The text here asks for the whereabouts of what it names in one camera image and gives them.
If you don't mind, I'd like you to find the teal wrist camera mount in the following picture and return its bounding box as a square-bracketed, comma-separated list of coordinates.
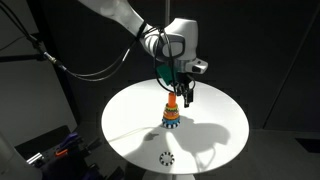
[155, 64, 175, 85]

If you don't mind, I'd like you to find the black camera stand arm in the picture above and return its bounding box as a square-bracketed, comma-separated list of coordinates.
[0, 33, 48, 64]

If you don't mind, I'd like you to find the black white striped base ring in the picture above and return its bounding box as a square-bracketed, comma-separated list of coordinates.
[161, 120, 182, 131]

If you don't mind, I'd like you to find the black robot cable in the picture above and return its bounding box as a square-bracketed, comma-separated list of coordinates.
[0, 2, 178, 95]

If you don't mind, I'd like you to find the silver metal bar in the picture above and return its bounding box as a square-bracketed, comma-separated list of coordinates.
[25, 152, 44, 165]

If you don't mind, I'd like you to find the stacked orange ring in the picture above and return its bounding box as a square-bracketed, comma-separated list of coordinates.
[163, 111, 181, 120]

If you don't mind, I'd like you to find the black perforated board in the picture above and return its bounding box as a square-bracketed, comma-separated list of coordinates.
[14, 124, 113, 180]

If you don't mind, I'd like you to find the purple clamp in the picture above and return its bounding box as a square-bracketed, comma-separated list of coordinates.
[54, 132, 83, 154]

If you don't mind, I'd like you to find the grey vertical pole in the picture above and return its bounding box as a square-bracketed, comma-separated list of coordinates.
[164, 0, 171, 25]

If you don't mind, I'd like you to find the orange clip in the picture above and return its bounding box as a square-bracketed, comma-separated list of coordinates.
[54, 148, 70, 157]

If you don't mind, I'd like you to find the stacked blue ring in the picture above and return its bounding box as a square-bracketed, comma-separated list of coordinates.
[162, 116, 182, 125]

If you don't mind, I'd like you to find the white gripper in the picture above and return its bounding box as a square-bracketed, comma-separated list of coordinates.
[173, 57, 210, 109]

